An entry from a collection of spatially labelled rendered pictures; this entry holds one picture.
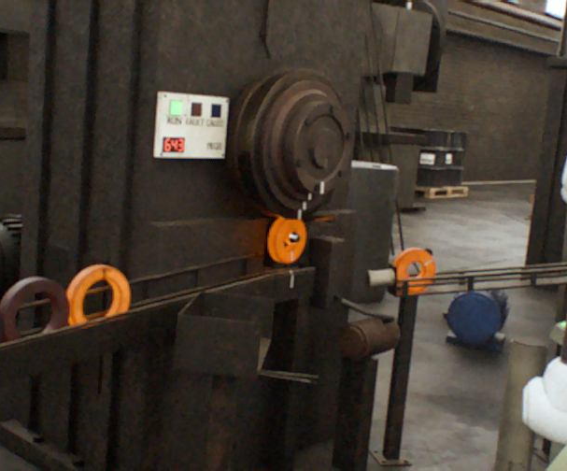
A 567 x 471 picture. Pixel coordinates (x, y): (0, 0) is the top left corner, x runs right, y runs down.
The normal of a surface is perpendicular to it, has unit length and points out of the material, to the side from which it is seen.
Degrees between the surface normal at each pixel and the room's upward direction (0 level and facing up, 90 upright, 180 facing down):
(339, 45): 90
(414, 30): 92
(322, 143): 90
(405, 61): 92
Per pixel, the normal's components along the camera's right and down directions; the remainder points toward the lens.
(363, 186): 0.14, 0.17
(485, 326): -0.37, 0.11
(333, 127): 0.75, 0.17
